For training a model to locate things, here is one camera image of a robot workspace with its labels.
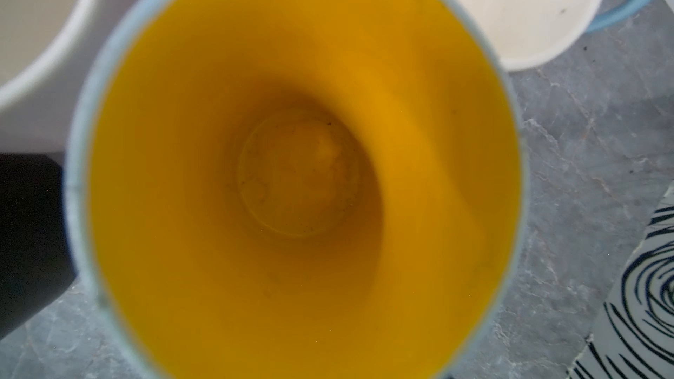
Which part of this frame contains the blue butterfly mug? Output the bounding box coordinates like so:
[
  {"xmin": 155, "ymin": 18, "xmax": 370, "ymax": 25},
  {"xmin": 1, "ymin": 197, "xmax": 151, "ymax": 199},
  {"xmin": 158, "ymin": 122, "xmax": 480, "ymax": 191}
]
[{"xmin": 64, "ymin": 0, "xmax": 528, "ymax": 378}]

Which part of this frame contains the black mug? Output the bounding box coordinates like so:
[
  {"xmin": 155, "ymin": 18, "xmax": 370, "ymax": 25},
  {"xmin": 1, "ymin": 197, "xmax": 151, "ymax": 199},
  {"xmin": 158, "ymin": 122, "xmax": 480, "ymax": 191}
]
[{"xmin": 1, "ymin": 154, "xmax": 77, "ymax": 337}]

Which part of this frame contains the grey tall cup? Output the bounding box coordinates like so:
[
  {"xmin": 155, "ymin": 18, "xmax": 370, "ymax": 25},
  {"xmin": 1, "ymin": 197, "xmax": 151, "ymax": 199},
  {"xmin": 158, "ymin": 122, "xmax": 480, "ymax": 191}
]
[{"xmin": 1, "ymin": 0, "xmax": 137, "ymax": 154}]

